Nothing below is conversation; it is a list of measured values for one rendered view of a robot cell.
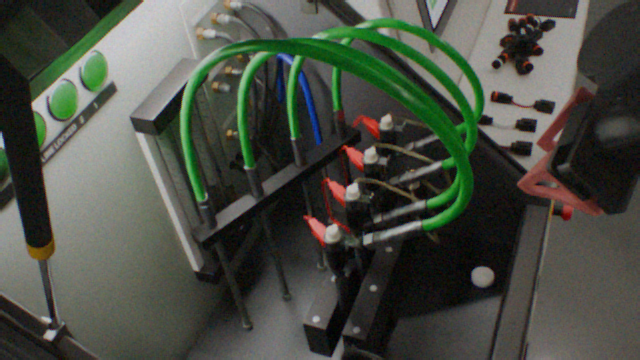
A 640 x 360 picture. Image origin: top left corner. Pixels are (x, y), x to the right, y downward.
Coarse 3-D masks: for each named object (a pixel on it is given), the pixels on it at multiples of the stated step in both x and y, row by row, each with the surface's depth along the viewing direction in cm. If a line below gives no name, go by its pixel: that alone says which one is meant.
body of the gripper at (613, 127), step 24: (600, 96) 51; (600, 120) 50; (624, 120) 47; (576, 144) 50; (600, 144) 49; (624, 144) 47; (576, 168) 49; (600, 168) 50; (624, 168) 49; (600, 192) 50; (624, 192) 51
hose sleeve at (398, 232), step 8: (408, 224) 78; (416, 224) 77; (376, 232) 82; (384, 232) 81; (392, 232) 80; (400, 232) 79; (408, 232) 78; (416, 232) 77; (424, 232) 77; (376, 240) 81; (384, 240) 81; (392, 240) 80
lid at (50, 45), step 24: (0, 0) 21; (24, 0) 24; (48, 0) 25; (72, 0) 26; (0, 24) 25; (24, 24) 26; (48, 24) 25; (72, 24) 26; (96, 24) 27; (0, 48) 27; (24, 48) 27; (48, 48) 26; (24, 72) 28
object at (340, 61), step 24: (240, 48) 68; (264, 48) 66; (288, 48) 65; (312, 48) 65; (360, 72) 64; (192, 96) 76; (408, 96) 64; (432, 120) 65; (192, 144) 83; (456, 144) 66; (192, 168) 86; (456, 216) 73
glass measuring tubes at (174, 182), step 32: (192, 64) 92; (160, 96) 88; (160, 128) 86; (192, 128) 95; (160, 160) 92; (224, 160) 105; (160, 192) 95; (192, 192) 101; (224, 192) 109; (192, 224) 100; (192, 256) 105
